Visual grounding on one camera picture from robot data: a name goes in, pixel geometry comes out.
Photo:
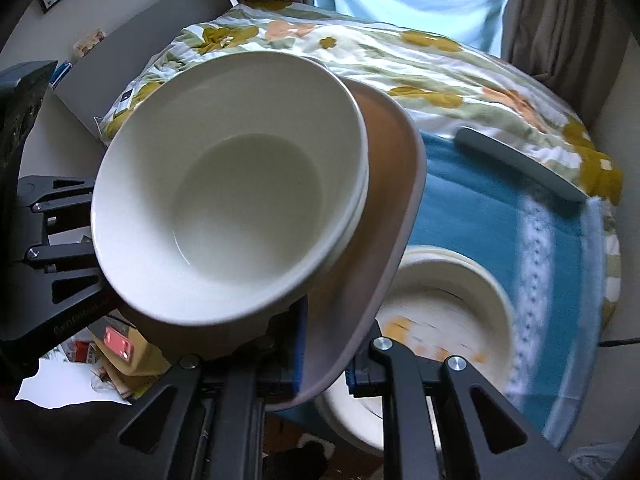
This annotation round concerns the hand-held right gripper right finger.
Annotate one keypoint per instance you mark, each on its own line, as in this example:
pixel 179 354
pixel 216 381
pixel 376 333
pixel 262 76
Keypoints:
pixel 351 377

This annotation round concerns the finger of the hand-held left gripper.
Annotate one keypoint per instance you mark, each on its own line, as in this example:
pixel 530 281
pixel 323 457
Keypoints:
pixel 60 195
pixel 65 260

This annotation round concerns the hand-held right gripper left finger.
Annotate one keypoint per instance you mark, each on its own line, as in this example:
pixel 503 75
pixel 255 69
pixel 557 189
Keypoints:
pixel 300 340

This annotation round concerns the large white bowl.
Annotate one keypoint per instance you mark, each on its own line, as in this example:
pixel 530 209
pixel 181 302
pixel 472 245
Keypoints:
pixel 345 420

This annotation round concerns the small white bowl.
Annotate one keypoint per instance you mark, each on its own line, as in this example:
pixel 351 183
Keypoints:
pixel 225 195

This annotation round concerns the pink square bowl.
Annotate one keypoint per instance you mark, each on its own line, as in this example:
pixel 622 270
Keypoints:
pixel 385 200

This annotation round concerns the small blue item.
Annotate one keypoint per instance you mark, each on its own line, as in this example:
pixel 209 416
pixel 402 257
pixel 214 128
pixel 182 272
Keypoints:
pixel 62 71

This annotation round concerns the person's foot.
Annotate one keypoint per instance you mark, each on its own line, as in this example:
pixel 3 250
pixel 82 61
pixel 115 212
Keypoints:
pixel 312 460

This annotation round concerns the red device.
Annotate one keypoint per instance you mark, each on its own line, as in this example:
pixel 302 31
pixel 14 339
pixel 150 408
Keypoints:
pixel 119 344

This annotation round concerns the small packet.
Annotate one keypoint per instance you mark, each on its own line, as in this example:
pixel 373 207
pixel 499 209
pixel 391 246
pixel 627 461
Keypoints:
pixel 90 42

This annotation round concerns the cardboard box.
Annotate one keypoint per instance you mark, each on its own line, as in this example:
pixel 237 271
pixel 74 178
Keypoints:
pixel 147 355

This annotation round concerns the grey panel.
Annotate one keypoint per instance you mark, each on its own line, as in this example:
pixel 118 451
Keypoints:
pixel 150 25

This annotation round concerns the blue patterned towel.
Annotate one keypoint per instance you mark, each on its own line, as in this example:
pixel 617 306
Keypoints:
pixel 465 210

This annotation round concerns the grey cloth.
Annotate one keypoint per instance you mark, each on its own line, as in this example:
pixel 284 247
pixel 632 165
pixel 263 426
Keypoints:
pixel 592 455

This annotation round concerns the floral blanket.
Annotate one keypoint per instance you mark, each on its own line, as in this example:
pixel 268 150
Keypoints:
pixel 400 60

